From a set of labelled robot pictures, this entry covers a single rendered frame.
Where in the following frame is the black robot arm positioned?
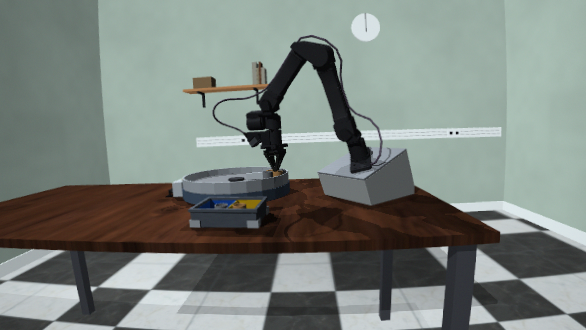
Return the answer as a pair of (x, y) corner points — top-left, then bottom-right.
(246, 41), (372, 173)

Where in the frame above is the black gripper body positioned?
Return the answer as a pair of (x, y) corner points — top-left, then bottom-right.
(260, 130), (288, 152)

